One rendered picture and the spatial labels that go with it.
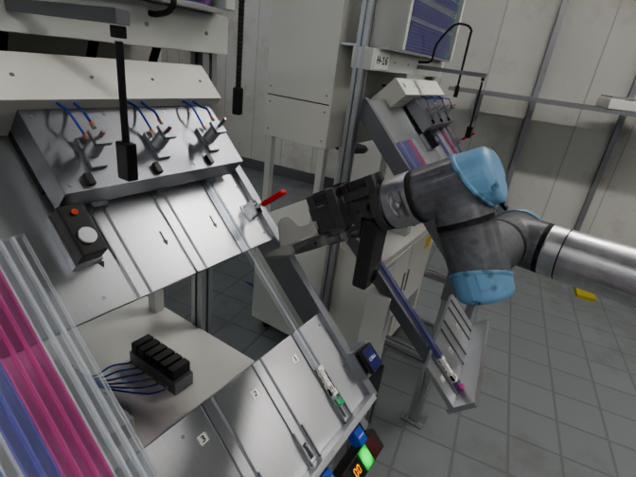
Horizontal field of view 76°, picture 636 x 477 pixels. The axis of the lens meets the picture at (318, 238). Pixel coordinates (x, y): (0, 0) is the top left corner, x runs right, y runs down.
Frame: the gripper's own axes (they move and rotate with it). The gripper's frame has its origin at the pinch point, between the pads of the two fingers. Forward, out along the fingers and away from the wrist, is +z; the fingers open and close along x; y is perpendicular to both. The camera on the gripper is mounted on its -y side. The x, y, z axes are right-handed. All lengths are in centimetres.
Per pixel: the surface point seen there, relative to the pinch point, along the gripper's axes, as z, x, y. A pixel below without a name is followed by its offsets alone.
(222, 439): 5.7, 22.8, -21.6
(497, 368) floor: 23, -142, -106
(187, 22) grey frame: 8.6, -3.5, 44.8
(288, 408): 4.8, 10.1, -25.1
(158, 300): 60, -7, -6
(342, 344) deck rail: 4.1, -8.3, -23.2
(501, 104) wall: 23, -359, 28
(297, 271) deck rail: 8.6, -8.3, -6.3
